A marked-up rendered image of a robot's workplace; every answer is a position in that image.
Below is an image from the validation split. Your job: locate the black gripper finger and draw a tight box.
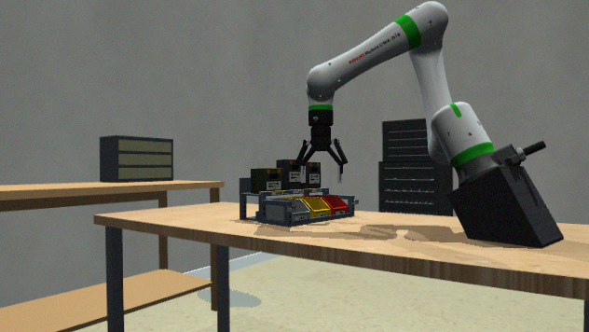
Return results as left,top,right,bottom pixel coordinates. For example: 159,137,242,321
295,140,318,183
321,139,348,184

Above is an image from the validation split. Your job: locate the grey bin rack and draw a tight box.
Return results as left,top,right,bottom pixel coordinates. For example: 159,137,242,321
240,177,359,227

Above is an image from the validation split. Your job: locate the yellow bin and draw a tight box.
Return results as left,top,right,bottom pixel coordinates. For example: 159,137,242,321
284,197,331,218

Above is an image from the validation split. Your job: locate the olive green case with orange latches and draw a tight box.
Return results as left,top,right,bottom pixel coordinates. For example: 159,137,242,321
251,168,283,194

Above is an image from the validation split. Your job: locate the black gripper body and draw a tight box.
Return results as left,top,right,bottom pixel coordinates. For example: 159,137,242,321
310,126,332,151

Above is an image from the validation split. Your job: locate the red open bin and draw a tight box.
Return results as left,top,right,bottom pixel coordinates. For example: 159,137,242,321
301,195,349,215

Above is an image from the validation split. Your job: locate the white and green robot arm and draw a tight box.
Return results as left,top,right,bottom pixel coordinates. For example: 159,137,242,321
306,1,546,187

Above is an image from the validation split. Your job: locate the grey open bin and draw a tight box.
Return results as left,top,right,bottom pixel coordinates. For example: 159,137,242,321
266,198,311,221

